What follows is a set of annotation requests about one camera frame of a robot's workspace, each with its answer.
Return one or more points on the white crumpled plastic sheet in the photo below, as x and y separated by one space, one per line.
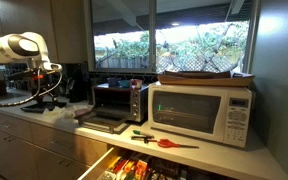
59 111

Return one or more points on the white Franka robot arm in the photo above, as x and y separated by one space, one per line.
4 48

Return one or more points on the open wooden drawer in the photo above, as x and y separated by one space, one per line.
97 166

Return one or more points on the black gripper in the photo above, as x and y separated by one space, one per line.
40 81

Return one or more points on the green marker pen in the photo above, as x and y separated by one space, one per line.
141 133

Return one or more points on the dark maroon cloth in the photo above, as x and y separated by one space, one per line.
82 112

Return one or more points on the window with grey frame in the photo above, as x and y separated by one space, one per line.
152 36

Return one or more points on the colourful packets in drawer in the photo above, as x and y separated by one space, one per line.
130 168

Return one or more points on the white microwave oven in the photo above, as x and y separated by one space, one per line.
197 111

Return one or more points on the wooden upper cabinet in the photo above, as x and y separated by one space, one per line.
34 20

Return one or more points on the wooden lower cabinet drawers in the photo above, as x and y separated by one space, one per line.
34 146

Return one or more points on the silver toaster oven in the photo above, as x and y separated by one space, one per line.
115 105

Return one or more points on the black coffee machine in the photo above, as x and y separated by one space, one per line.
76 81

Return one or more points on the purple cup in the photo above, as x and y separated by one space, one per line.
113 82

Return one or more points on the black toaster knob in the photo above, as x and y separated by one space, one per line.
135 94
135 112

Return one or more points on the light blue bowl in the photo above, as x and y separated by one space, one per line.
124 84

